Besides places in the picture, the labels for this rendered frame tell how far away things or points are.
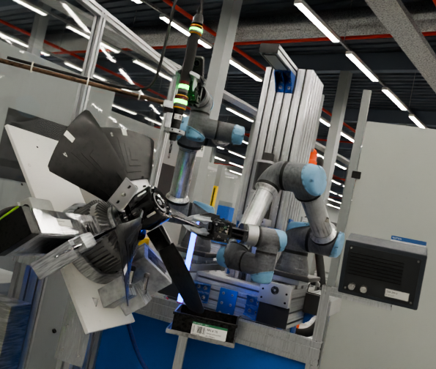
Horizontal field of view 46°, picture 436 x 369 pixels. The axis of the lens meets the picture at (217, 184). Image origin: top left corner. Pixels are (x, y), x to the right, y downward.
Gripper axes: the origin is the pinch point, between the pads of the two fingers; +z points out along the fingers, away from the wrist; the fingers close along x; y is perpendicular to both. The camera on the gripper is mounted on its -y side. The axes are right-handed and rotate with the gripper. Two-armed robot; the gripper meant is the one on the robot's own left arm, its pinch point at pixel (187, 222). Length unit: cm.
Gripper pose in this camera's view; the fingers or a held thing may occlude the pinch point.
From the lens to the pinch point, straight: 173.7
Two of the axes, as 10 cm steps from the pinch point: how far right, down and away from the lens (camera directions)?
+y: 2.6, 1.1, -9.6
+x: -2.2, 9.7, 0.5
